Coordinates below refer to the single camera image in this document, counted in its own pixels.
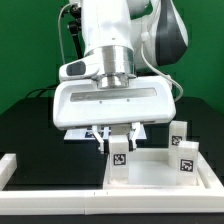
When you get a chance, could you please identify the black cables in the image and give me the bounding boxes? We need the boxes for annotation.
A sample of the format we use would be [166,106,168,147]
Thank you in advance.
[24,84,61,100]

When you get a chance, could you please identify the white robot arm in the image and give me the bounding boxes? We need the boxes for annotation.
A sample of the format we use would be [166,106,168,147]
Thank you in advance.
[53,0,188,147]

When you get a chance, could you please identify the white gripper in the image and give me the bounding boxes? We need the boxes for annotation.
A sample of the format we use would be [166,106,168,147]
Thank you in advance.
[53,60,176,153]

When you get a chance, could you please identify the white cable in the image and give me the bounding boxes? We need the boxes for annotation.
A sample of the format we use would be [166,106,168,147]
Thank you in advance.
[57,3,72,66]

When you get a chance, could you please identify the white U-shaped fence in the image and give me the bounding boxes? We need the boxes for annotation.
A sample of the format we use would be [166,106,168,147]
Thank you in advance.
[0,154,224,215]

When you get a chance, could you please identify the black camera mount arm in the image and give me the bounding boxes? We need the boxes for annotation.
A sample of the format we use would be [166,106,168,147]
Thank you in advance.
[68,5,83,59]

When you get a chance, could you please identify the white square table top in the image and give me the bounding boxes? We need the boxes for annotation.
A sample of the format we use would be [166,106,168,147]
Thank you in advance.
[103,149,217,189]

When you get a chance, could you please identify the white sheet with tags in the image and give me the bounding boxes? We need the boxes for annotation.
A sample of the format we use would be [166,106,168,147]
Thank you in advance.
[64,126,146,141]

